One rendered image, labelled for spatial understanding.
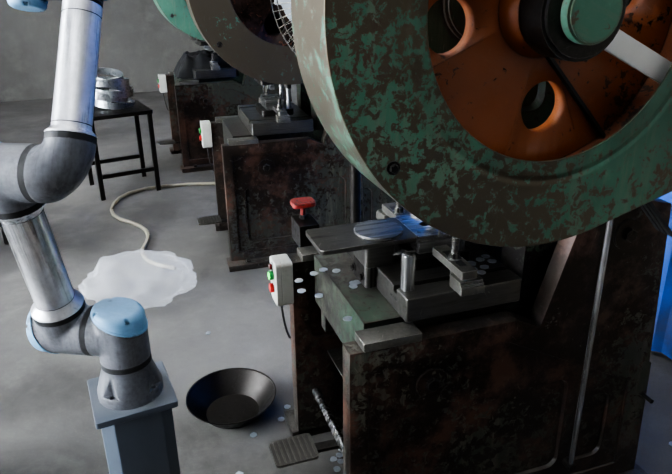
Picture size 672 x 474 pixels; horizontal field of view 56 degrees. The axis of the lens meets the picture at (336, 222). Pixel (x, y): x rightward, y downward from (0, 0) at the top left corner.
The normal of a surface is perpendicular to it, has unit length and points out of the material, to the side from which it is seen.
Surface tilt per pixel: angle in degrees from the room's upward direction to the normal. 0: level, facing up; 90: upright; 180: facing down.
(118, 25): 90
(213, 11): 90
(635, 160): 90
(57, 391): 0
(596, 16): 90
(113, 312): 8
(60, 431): 0
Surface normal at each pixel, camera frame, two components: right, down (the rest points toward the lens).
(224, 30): 0.29, 0.36
